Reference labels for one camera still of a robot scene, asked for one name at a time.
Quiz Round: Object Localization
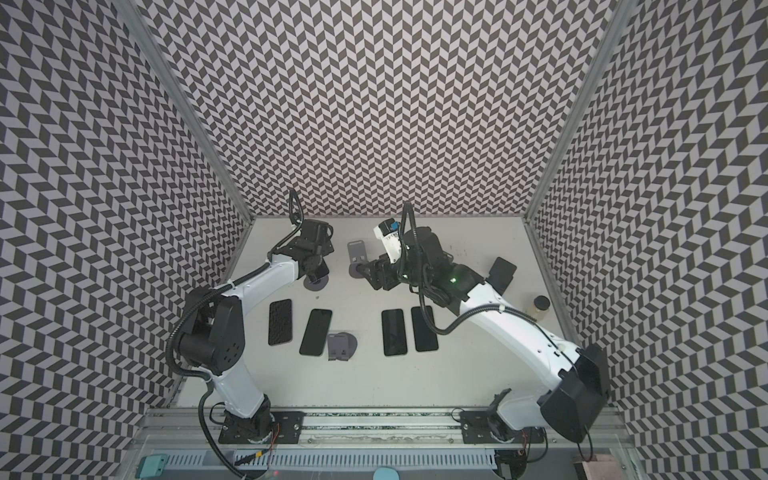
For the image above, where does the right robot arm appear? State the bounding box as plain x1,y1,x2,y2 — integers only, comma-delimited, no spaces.
357,203,610,443

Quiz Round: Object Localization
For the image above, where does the small jar black lid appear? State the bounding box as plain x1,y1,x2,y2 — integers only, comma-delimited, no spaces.
526,295,552,322

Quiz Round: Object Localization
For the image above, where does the purple edged phone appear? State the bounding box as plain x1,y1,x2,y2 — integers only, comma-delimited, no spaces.
267,299,293,346

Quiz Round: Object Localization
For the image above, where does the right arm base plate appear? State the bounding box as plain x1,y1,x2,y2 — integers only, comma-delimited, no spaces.
459,410,546,445

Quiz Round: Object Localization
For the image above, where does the round stand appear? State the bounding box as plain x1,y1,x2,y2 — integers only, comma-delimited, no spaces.
347,240,369,279
327,332,358,361
303,276,329,292

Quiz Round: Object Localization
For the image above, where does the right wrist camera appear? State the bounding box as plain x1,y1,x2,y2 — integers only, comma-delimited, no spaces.
373,218,403,264

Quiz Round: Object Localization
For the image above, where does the teal round button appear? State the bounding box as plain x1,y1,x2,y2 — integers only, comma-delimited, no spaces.
372,467,400,480

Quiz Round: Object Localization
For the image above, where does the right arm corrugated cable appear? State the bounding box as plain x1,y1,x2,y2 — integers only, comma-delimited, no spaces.
395,201,511,337

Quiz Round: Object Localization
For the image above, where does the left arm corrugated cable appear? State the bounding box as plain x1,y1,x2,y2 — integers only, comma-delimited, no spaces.
164,189,307,480

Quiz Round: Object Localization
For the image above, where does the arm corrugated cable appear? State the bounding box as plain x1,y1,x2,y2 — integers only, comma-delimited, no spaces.
164,189,307,480
395,201,511,337

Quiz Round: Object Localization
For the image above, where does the brown box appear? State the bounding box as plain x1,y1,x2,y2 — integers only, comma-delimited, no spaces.
573,454,624,480

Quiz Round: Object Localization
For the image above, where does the black phone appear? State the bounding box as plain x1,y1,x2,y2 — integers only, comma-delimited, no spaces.
299,309,333,357
381,309,408,357
411,307,439,352

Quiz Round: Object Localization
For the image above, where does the front centre round stand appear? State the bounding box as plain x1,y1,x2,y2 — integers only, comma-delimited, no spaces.
327,332,358,361

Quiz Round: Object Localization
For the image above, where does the back left round stand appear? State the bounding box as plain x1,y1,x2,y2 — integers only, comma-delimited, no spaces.
303,276,329,292

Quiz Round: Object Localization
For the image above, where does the back middle round stand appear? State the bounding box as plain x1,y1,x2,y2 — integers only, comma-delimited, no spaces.
347,240,369,279

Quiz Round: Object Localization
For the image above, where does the teal box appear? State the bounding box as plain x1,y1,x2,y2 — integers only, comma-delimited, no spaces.
134,454,169,480

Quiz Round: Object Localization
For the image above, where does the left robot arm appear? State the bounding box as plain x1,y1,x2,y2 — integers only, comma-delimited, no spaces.
165,189,334,443

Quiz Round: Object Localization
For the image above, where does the white slotted cable duct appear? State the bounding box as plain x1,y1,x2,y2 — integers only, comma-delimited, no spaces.
164,449,499,471

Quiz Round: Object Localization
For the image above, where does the aluminium front rail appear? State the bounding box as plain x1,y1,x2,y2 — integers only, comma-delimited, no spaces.
133,407,632,448

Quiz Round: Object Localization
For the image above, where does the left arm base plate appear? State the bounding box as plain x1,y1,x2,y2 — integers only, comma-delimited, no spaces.
218,411,305,446

